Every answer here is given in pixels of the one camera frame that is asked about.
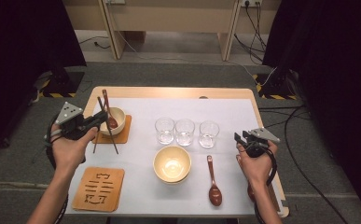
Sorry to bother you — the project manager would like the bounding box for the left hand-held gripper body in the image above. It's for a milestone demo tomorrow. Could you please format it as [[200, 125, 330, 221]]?
[[54, 101, 90, 141]]

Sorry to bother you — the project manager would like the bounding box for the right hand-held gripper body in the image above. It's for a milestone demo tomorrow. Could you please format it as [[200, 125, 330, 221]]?
[[243, 127, 281, 158]]

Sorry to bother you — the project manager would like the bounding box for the brown wooden spoon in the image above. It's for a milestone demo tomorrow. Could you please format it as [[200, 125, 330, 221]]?
[[102, 89, 119, 130], [206, 155, 223, 207], [235, 154, 257, 203]]

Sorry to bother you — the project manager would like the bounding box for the cream ceramic bowl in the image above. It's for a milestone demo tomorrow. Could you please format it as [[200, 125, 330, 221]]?
[[99, 106, 127, 137], [159, 176, 188, 185], [152, 145, 192, 183]]

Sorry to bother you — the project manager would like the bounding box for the carved wooden coaster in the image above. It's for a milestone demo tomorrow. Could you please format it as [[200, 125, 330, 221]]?
[[75, 186, 122, 214], [72, 166, 125, 213], [91, 114, 132, 145]]

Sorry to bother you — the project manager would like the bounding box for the clear drinking glass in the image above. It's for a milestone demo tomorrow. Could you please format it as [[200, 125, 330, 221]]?
[[198, 120, 220, 149], [174, 118, 196, 147], [154, 117, 176, 145]]

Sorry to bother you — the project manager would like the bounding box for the person's right hand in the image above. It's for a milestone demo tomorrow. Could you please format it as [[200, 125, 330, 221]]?
[[235, 140, 279, 188]]

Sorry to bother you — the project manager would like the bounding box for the person's left hand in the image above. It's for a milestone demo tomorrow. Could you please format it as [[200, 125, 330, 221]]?
[[49, 123, 99, 171]]

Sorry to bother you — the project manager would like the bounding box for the black stand base striped tape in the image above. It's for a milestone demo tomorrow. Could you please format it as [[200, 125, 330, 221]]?
[[38, 68, 87, 99], [252, 68, 299, 101]]

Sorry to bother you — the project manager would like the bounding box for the white paper sheet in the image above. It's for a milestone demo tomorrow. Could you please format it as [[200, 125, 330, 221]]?
[[65, 97, 284, 217]]

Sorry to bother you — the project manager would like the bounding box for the black curtain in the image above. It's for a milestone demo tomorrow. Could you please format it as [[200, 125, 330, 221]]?
[[261, 0, 361, 224], [0, 0, 88, 160]]

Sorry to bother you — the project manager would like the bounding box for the light wooden desk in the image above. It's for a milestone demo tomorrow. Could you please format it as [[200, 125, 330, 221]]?
[[61, 0, 284, 62]]

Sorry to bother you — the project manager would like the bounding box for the long black floor cable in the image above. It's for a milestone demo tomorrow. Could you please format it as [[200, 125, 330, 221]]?
[[283, 105, 350, 224]]

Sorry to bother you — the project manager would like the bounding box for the right hand-held gripper cable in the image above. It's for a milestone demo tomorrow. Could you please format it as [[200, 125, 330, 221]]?
[[252, 148, 278, 224]]

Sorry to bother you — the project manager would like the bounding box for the hand-held gripper cable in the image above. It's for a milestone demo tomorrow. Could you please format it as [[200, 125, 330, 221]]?
[[43, 116, 70, 224], [252, 148, 278, 224]]

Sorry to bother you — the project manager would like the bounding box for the left hand-held gripper cable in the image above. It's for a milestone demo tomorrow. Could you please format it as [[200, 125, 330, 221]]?
[[43, 116, 70, 224]]

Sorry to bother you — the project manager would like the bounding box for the thin black floor cable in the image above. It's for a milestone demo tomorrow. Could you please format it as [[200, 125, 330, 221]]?
[[257, 105, 312, 129]]

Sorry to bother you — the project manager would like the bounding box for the thin white floor cable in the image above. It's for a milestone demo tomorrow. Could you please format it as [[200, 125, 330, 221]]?
[[115, 29, 278, 88]]

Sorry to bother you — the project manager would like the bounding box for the black floor cable with plug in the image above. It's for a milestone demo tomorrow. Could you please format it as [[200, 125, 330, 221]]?
[[77, 35, 111, 50]]

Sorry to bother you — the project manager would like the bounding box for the black cable bundle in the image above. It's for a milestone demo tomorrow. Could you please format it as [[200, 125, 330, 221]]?
[[233, 2, 268, 65]]

